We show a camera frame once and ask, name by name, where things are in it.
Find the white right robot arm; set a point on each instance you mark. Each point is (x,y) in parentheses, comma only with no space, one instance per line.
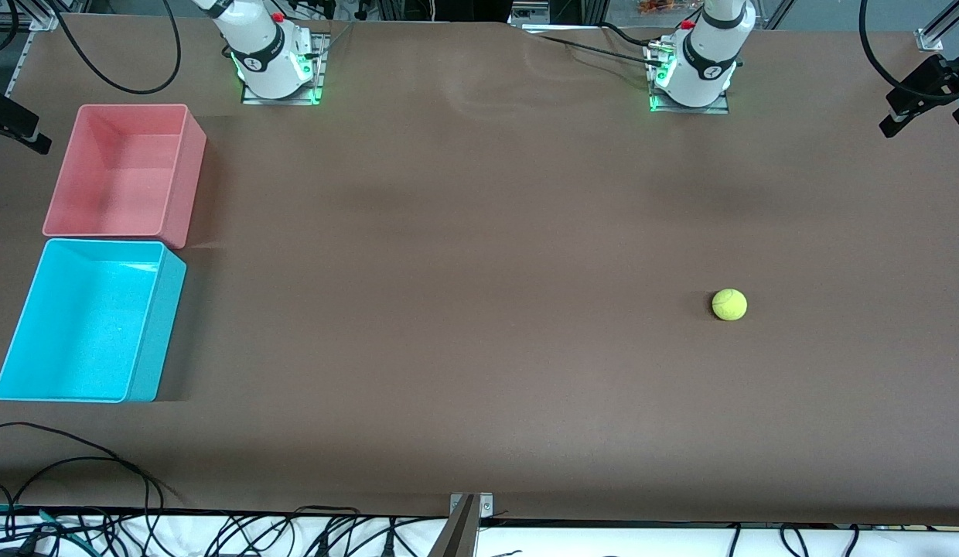
(267,46)

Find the yellow tennis ball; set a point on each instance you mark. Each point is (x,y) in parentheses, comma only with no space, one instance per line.
(729,305)

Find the blue plastic bin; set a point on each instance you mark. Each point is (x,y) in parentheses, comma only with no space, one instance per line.
(85,325)

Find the aluminium frame corner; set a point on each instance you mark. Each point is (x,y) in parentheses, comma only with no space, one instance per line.
(929,39)

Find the metal frame bracket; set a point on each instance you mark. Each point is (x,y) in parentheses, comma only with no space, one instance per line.
(486,507)

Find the aluminium frame profile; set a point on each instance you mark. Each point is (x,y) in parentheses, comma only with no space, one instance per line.
(458,534)

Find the perforated metal rail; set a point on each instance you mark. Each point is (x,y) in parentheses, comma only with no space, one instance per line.
(19,66)

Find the pink plastic bin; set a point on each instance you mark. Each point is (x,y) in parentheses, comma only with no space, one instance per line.
(116,186)

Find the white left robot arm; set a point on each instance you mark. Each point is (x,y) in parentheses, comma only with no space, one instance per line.
(711,54)

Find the brown table cover sheet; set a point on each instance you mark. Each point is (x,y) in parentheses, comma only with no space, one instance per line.
(479,309)

